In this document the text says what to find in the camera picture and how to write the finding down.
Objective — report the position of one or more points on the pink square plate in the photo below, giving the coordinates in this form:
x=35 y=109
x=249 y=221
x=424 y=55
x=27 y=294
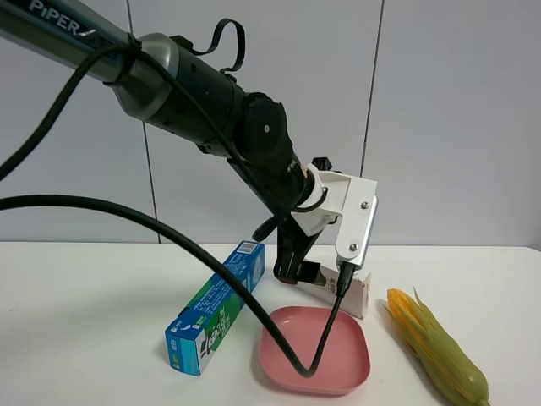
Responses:
x=345 y=363

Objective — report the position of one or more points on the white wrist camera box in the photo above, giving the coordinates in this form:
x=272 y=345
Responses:
x=349 y=199

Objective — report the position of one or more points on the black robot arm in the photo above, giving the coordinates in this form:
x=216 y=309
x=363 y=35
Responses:
x=163 y=81

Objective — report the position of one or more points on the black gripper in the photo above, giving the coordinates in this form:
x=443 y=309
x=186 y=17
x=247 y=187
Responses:
x=296 y=234

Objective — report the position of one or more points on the blue green toothpaste box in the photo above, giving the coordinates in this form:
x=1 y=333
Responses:
x=197 y=332

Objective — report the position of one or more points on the corn cob with husk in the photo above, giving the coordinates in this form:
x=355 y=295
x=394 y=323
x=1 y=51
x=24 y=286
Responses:
x=457 y=378

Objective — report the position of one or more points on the white cardboard box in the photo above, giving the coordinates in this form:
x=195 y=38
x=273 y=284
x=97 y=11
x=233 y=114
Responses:
x=356 y=300

